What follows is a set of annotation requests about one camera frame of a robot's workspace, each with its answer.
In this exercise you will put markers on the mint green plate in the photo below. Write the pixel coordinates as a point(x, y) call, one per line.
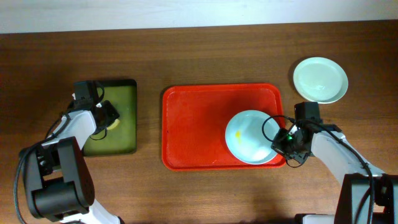
point(316, 74)

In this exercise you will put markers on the yellow green scrub sponge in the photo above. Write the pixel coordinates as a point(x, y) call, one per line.
point(114, 124)

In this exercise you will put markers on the light blue plate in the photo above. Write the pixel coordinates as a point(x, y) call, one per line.
point(248, 136)

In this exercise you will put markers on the cream white plate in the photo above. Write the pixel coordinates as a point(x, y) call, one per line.
point(326, 97)

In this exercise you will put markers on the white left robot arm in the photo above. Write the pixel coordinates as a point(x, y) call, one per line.
point(57, 182)

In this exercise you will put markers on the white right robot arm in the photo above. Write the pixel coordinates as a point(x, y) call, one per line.
point(368, 194)

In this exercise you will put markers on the black tray with soapy water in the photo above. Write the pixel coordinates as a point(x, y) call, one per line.
point(121, 140)

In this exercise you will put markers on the red plastic tray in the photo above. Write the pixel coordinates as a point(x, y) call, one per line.
point(194, 119)

